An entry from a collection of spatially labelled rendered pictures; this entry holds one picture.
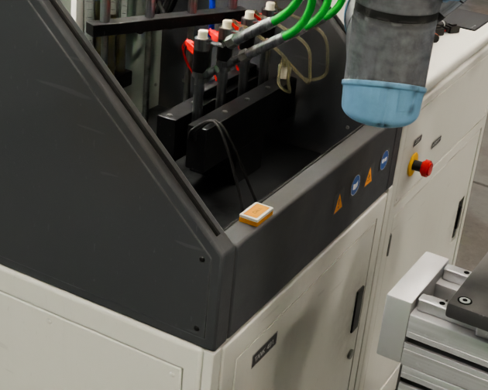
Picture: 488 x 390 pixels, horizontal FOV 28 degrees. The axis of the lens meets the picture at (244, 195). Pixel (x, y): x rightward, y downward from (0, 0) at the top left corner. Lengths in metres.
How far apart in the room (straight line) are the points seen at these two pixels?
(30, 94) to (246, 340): 0.49
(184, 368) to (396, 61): 0.71
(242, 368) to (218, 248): 0.27
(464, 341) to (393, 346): 0.09
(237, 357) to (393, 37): 0.75
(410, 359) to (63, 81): 0.59
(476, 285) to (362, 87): 0.37
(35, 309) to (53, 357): 0.09
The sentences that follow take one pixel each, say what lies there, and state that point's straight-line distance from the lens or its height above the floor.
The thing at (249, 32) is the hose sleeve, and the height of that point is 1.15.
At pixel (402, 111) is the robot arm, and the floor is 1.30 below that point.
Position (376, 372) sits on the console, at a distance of 2.34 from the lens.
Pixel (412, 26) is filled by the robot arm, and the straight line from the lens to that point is 0.86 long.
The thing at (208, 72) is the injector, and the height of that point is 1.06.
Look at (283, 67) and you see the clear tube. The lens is 1.88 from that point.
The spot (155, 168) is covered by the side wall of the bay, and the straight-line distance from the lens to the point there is 1.32.
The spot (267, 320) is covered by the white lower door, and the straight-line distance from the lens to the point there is 1.54.
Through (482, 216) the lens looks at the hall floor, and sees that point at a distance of 3.73.
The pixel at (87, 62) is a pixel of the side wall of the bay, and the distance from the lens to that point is 1.34.
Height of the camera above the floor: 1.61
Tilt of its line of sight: 27 degrees down
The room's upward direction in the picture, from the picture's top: 6 degrees clockwise
